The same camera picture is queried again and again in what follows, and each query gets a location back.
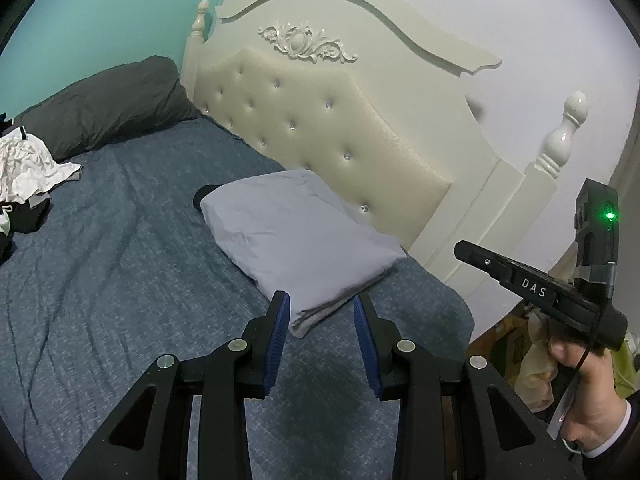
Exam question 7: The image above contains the blue patterned bedspread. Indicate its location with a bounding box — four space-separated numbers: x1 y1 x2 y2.
0 112 476 480

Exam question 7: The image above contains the black garment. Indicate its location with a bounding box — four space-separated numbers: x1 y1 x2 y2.
0 195 51 261

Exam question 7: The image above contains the white paper tag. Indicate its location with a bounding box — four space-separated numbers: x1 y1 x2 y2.
546 370 577 442

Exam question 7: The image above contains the cream tufted headboard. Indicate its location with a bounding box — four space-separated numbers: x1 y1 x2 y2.
180 0 588 311

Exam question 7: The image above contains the person's right forearm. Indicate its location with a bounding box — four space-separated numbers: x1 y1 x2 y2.
575 395 640 480

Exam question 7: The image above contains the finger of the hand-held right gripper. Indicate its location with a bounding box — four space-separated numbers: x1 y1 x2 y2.
454 239 522 289

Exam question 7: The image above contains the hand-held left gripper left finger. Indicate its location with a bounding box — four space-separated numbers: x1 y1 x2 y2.
62 290 292 480

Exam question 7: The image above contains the lilac jacket with black cuffs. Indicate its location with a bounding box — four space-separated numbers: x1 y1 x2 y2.
192 169 408 338

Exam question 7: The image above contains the white crumpled shirt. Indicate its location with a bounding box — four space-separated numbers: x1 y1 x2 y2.
0 130 83 204

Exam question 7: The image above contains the person's right hand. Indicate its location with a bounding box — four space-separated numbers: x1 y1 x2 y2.
547 330 632 455

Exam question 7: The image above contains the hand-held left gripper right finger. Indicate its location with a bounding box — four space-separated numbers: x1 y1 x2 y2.
352 292 582 480

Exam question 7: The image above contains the yellowish plastic bag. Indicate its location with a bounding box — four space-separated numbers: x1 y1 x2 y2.
515 310 560 411

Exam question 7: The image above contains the dark grey duvet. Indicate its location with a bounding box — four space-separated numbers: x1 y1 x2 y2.
12 56 201 163

